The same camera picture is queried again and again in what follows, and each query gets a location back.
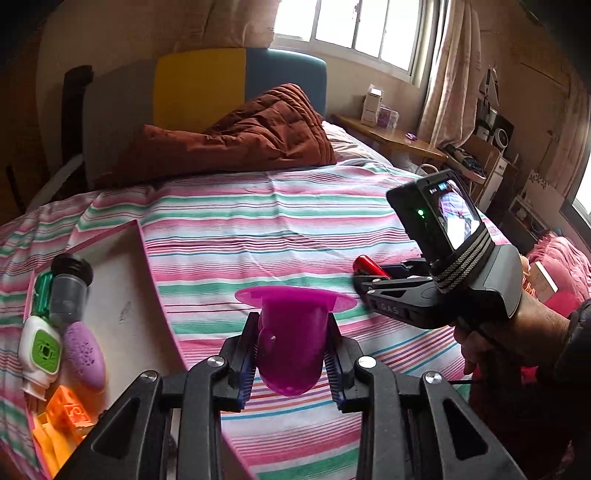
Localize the pink fleece blanket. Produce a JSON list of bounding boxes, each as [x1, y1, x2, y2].
[[526, 233, 591, 305]]

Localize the red plastic stick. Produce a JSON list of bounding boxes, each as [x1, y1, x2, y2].
[[353, 255, 393, 280]]

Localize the white carton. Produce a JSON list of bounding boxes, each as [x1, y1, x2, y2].
[[360, 84, 385, 127]]

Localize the grey jar with black lid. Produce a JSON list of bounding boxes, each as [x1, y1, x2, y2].
[[48, 253, 94, 328]]

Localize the person's right forearm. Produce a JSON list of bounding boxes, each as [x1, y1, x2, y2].
[[551, 299, 591, 393]]

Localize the beige patterned curtain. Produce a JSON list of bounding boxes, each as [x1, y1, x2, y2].
[[418, 0, 483, 148], [173, 0, 282, 54]]

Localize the grey yellow blue headboard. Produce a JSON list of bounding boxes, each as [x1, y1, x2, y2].
[[82, 46, 328, 185]]

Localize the person's right hand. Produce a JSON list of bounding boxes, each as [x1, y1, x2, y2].
[[454, 295, 571, 377]]

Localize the wooden wardrobe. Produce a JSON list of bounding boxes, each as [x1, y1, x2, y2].
[[0, 28, 70, 227]]

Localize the cluttered wooden side cabinet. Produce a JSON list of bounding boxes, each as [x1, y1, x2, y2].
[[443, 115, 520, 217]]

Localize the side window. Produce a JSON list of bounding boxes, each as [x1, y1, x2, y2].
[[561, 152, 591, 227]]

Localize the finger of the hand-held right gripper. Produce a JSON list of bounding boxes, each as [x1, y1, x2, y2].
[[353, 272, 437, 301], [390, 258, 432, 278]]

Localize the wooden bedside table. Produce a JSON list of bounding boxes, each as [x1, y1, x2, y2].
[[332, 113, 448, 162]]

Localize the white and green device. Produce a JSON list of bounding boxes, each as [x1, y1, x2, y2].
[[19, 315, 63, 402]]

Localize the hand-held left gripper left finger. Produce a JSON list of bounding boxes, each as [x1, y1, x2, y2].
[[55, 311, 262, 480]]

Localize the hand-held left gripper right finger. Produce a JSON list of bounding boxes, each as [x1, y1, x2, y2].
[[323, 318, 527, 480]]

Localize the brown quilt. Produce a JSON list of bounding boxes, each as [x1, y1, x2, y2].
[[95, 83, 338, 188]]

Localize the orange cube blocks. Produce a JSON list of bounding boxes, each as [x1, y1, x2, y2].
[[45, 385, 100, 432]]

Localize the green plastic toy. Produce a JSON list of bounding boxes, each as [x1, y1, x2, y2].
[[33, 271, 56, 319]]

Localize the purple oval toy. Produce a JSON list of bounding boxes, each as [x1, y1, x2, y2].
[[62, 322, 107, 393]]

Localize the striped bed sheet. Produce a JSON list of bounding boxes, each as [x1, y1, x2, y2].
[[0, 159, 513, 480]]

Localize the pale pillow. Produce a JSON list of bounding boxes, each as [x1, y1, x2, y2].
[[323, 121, 393, 167]]

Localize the pink cardboard tray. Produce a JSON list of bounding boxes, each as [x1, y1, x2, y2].
[[23, 219, 259, 480]]

